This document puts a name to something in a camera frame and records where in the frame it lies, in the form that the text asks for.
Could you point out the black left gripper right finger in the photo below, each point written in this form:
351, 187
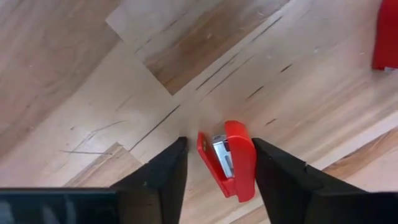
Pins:
280, 180

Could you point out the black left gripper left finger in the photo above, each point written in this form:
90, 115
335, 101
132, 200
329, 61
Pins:
161, 186

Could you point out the red stapler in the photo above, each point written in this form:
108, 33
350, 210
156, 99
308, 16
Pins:
242, 155
387, 34

